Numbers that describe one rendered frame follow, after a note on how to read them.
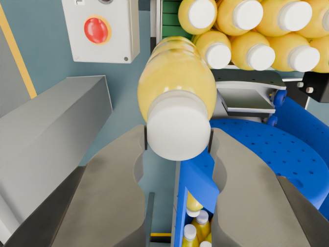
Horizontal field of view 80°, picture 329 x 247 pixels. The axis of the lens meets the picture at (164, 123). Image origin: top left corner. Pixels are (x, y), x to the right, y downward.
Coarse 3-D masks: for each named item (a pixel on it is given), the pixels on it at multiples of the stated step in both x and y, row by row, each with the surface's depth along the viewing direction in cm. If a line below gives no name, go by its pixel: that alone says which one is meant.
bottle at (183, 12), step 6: (186, 0) 33; (192, 0) 32; (210, 0) 32; (180, 6) 34; (186, 6) 32; (216, 6) 33; (180, 12) 34; (186, 12) 32; (216, 12) 33; (180, 18) 35; (186, 18) 33; (180, 24) 36; (186, 24) 34; (210, 24) 33; (186, 30) 36; (192, 30) 34; (198, 30) 34; (204, 30) 34
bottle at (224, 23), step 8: (216, 0) 43; (224, 0) 34; (232, 0) 32; (240, 0) 31; (256, 0) 32; (224, 8) 33; (232, 8) 32; (224, 16) 33; (232, 16) 32; (216, 24) 39; (224, 24) 34; (232, 24) 33; (224, 32) 37; (232, 32) 34; (240, 32) 34
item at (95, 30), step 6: (90, 18) 30; (96, 18) 30; (90, 24) 30; (96, 24) 30; (102, 24) 30; (84, 30) 30; (90, 30) 30; (96, 30) 30; (102, 30) 30; (90, 36) 31; (96, 36) 31; (102, 36) 31; (96, 42) 31
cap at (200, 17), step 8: (200, 0) 29; (208, 0) 29; (192, 8) 29; (200, 8) 29; (208, 8) 29; (192, 16) 30; (200, 16) 30; (208, 16) 30; (192, 24) 30; (200, 24) 30; (208, 24) 30
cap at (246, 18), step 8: (248, 0) 30; (240, 8) 29; (248, 8) 29; (256, 8) 29; (240, 16) 30; (248, 16) 30; (256, 16) 30; (240, 24) 30; (248, 24) 30; (256, 24) 30
